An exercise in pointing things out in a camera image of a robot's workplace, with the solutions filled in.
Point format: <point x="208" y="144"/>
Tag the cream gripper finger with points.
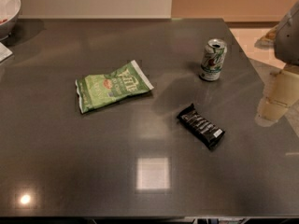
<point x="280" y="92"/>

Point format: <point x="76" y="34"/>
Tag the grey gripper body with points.
<point x="288" y="39"/>

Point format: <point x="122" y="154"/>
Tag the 7up soda can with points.
<point x="213" y="59"/>

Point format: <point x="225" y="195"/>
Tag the green jalapeno chip bag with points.
<point x="97" y="91"/>

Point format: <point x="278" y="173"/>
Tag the black snack bar wrapper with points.
<point x="206" y="131"/>

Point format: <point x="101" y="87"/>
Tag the white bowl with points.
<point x="9" y="13"/>

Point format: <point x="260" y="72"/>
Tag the white paper sheet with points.
<point x="4" y="52"/>

